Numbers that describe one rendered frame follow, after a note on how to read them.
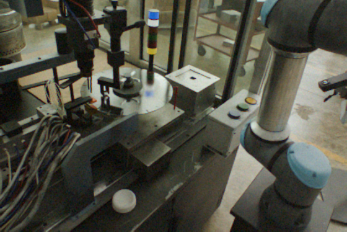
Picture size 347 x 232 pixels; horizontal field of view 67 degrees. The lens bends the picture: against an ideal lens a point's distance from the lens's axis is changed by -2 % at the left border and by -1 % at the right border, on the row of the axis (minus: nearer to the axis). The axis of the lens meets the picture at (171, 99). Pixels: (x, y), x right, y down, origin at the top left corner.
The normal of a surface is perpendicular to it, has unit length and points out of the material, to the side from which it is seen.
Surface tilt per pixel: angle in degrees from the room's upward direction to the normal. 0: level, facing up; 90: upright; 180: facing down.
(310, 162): 8
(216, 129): 90
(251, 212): 0
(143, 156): 0
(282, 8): 84
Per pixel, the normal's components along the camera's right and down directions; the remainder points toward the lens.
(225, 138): -0.65, 0.36
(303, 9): -0.79, -0.02
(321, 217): 0.09, -0.83
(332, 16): -0.62, 0.04
